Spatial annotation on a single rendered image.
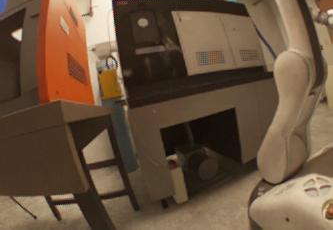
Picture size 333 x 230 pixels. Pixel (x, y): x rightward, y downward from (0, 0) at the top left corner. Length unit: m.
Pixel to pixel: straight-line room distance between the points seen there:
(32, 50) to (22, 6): 0.15
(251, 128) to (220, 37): 0.70
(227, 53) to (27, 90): 1.13
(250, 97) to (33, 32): 1.16
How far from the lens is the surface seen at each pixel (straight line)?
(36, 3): 0.42
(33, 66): 0.34
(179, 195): 1.06
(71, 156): 0.20
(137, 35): 0.98
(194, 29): 1.10
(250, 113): 1.13
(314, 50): 0.61
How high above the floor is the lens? 0.68
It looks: 1 degrees down
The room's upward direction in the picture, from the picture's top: 13 degrees counter-clockwise
